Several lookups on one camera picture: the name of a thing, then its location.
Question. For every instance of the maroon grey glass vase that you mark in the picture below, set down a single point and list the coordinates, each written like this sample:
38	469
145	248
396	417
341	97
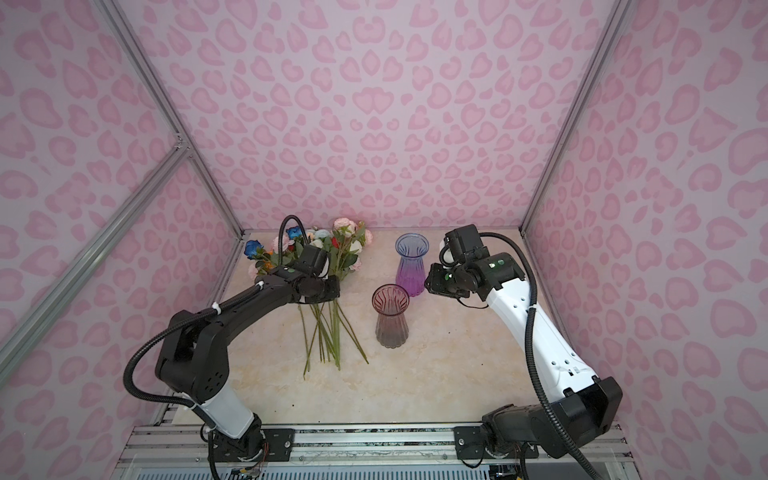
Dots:
390	301

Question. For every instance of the diagonal aluminium frame bar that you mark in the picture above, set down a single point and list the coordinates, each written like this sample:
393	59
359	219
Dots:
40	318

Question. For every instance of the dark blue rose stem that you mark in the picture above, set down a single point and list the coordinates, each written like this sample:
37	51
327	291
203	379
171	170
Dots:
308	334

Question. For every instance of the blue purple glass vase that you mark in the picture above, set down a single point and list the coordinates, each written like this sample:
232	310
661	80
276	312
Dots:
411	247

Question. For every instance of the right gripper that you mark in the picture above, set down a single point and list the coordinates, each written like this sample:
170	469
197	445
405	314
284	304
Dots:
435	282

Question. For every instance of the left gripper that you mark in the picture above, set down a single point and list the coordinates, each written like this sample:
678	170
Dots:
327	288

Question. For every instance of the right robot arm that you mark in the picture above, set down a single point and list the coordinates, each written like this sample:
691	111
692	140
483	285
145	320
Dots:
574	405

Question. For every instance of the pink rose stem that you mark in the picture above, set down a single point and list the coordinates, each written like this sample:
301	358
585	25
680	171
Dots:
353	237

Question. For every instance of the light blue rose stem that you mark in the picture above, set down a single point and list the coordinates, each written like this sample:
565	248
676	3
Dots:
327	315

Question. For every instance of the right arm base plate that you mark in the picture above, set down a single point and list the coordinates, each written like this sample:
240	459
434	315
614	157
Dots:
471	443

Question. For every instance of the white rose stem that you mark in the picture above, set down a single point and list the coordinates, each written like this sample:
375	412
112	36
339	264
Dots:
344	248

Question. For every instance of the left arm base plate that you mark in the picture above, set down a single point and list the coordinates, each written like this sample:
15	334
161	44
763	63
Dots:
269	445

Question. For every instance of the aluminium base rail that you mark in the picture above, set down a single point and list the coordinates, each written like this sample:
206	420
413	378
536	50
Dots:
335	451

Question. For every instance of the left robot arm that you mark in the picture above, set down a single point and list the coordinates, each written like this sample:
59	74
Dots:
194	357

